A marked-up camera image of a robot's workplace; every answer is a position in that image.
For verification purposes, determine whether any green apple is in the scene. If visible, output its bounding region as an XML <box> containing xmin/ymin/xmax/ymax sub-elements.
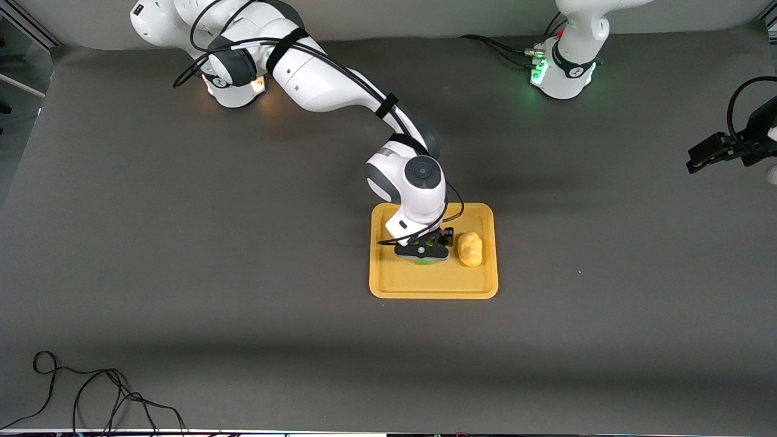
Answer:
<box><xmin>413</xmin><ymin>240</ymin><xmax>439</xmax><ymax>267</ymax></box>

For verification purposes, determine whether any yellow plastic tray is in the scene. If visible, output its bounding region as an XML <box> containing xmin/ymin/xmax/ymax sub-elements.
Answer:
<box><xmin>368</xmin><ymin>202</ymin><xmax>500</xmax><ymax>300</ymax></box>

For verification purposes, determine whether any dark grey table mat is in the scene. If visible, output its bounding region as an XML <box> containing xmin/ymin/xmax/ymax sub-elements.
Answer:
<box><xmin>0</xmin><ymin>21</ymin><xmax>777</xmax><ymax>433</ymax></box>

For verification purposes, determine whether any thin white rod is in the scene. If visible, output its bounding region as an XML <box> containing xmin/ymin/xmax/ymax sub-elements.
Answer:
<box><xmin>0</xmin><ymin>73</ymin><xmax>47</xmax><ymax>98</ymax></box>

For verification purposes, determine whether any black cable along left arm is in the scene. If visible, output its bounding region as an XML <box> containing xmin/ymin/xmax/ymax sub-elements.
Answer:
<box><xmin>727</xmin><ymin>76</ymin><xmax>777</xmax><ymax>144</ymax></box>

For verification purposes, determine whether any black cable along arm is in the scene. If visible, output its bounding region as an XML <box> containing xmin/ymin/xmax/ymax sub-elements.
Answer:
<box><xmin>173</xmin><ymin>0</ymin><xmax>466</xmax><ymax>246</ymax></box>
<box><xmin>727</xmin><ymin>76</ymin><xmax>777</xmax><ymax>144</ymax></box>

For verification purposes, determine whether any black cable along right arm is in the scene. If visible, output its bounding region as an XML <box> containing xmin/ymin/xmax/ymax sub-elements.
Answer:
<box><xmin>173</xmin><ymin>0</ymin><xmax>466</xmax><ymax>246</ymax></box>

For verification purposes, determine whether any black left arm base cable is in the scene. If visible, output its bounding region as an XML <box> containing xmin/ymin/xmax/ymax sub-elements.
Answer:
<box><xmin>458</xmin><ymin>12</ymin><xmax>568</xmax><ymax>67</ymax></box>

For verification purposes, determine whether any loose thin black cable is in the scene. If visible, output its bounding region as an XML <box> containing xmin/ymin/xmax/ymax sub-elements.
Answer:
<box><xmin>0</xmin><ymin>351</ymin><xmax>189</xmax><ymax>437</ymax></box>

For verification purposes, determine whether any aluminium frame rail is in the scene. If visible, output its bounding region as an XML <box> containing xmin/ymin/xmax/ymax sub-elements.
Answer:
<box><xmin>0</xmin><ymin>11</ymin><xmax>63</xmax><ymax>49</ymax></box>

